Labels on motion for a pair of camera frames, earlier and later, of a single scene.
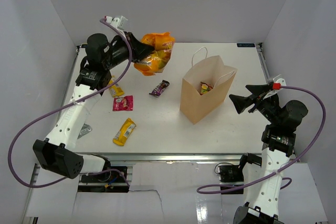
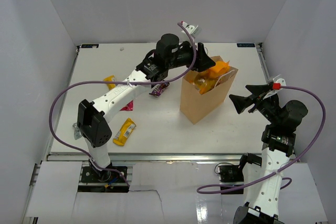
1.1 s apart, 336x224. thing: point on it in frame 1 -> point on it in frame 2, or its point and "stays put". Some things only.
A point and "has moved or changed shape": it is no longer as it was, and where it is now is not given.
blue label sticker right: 245,45 stays put
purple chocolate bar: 160,88 stays put
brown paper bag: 193,105 stays put
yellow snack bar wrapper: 124,132 stays put
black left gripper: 138,50 -> 203,61
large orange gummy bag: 163,43 has moved or changed shape
